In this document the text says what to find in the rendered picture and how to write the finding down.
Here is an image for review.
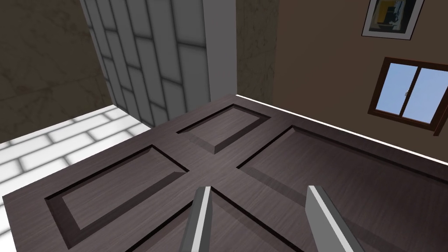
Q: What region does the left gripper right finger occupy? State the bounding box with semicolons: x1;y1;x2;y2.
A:
304;185;366;252

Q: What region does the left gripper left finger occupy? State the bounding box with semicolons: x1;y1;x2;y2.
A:
178;186;214;252

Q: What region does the dark brown panelled door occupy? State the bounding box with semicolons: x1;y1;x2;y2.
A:
1;94;448;252

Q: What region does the brown framed window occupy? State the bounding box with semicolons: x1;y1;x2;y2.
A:
367;57;448;137

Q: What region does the white framed wall picture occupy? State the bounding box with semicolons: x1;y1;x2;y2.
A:
361;0;425;41

